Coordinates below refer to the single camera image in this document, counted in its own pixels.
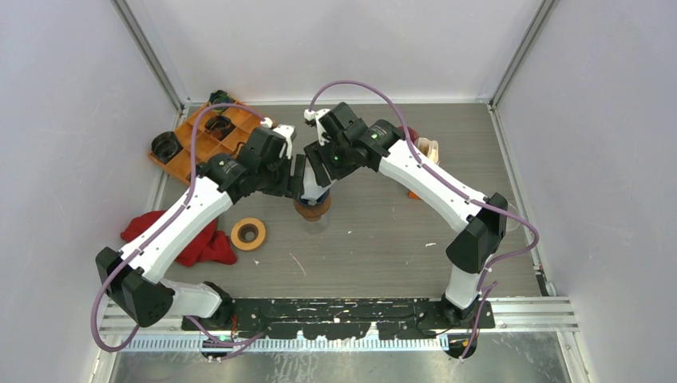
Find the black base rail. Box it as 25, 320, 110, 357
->
199, 298, 495, 340

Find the dark patterned rolled cloth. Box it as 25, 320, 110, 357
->
208, 89, 233, 106

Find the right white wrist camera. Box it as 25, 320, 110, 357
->
303, 109, 331, 146

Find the orange wooden compartment tray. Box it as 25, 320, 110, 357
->
148, 100, 261, 185

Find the clear glass dripper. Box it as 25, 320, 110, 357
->
501, 201, 521, 232

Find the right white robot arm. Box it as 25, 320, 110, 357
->
300, 102, 507, 328

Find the light wooden ring holder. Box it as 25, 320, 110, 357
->
231, 217, 267, 251

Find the red and black carafe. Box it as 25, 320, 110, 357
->
407, 126, 420, 144

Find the white paper coffee filter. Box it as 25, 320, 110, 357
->
300, 167, 331, 199

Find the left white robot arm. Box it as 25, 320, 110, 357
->
96, 124, 296, 330

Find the glass beaker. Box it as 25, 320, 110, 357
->
302, 215, 331, 235

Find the red cloth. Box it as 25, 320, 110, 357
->
120, 211, 238, 267

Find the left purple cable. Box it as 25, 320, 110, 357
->
90, 103, 273, 363

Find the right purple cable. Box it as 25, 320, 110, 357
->
307, 80, 540, 365

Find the blue glass dripper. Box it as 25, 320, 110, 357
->
297, 192, 330, 207

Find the purple cable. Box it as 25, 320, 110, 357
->
307, 80, 540, 365
90, 103, 273, 363

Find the dark wooden dripper stand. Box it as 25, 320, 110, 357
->
293, 195, 331, 222

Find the black rolled cloth in tray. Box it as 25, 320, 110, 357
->
204, 115, 235, 140

